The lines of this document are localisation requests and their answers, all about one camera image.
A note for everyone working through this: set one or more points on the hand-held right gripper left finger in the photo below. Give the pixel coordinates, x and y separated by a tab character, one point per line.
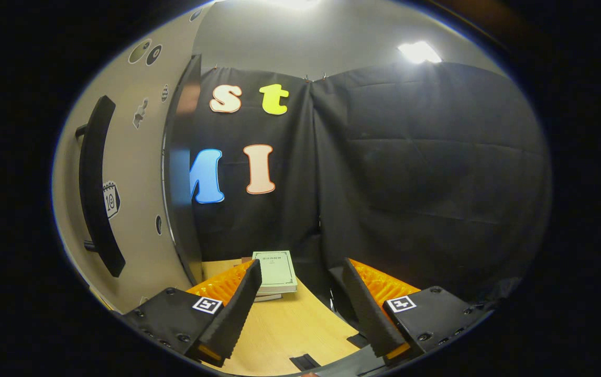
237	314

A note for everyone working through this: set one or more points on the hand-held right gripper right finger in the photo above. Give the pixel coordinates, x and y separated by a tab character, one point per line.
368	314

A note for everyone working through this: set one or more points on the grey cabinet door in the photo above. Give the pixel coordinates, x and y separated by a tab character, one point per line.
132	246

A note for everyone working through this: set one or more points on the brown book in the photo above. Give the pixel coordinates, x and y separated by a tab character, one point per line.
269	297

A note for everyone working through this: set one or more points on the small ceiling light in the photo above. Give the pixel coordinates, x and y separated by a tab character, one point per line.
418	52

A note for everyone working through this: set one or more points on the black backdrop cloth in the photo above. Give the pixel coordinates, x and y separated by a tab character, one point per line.
410	183

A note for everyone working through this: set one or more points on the long ceiling light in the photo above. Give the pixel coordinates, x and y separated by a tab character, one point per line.
295	3

